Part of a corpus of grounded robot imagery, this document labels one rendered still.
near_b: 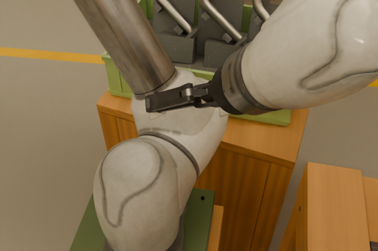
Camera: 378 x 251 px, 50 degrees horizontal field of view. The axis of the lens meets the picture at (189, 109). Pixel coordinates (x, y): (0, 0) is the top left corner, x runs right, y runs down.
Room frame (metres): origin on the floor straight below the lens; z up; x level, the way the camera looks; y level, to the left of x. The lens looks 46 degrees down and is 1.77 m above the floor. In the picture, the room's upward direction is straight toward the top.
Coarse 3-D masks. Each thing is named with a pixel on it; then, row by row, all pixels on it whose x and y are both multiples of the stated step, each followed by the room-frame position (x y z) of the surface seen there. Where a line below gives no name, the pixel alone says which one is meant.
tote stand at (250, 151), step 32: (128, 128) 0.93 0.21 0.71; (256, 128) 0.86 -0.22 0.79; (288, 128) 0.86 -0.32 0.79; (224, 160) 0.80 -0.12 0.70; (256, 160) 0.77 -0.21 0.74; (288, 160) 0.74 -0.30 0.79; (224, 192) 0.80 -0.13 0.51; (256, 192) 0.76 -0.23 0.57; (224, 224) 0.79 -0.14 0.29; (256, 224) 0.75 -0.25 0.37
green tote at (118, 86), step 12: (144, 0) 1.39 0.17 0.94; (144, 12) 1.38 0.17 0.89; (108, 60) 1.01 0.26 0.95; (108, 72) 1.01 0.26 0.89; (192, 72) 0.94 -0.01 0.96; (204, 72) 0.94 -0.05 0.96; (120, 84) 1.00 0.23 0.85; (120, 96) 1.01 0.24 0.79; (264, 120) 0.89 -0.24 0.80; (276, 120) 0.87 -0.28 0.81; (288, 120) 0.87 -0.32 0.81
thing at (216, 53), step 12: (216, 0) 1.22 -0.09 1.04; (228, 0) 1.22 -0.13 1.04; (228, 12) 1.20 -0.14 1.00; (240, 12) 1.20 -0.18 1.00; (204, 24) 1.20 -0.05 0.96; (216, 24) 1.19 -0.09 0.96; (240, 24) 1.18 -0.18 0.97; (204, 36) 1.18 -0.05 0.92; (216, 36) 1.18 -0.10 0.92; (204, 48) 1.17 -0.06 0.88; (216, 48) 1.12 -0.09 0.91; (228, 48) 1.11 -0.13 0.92; (204, 60) 1.10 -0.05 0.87; (216, 60) 1.10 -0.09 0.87
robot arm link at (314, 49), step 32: (288, 0) 0.38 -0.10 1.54; (320, 0) 0.32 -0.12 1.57; (352, 0) 0.31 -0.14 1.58; (288, 32) 0.31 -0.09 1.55; (320, 32) 0.29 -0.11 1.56; (352, 32) 0.28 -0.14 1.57; (256, 64) 0.33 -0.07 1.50; (288, 64) 0.30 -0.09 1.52; (320, 64) 0.28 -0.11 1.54; (352, 64) 0.27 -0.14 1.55; (256, 96) 0.33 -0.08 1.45; (288, 96) 0.29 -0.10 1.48; (320, 96) 0.28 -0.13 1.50
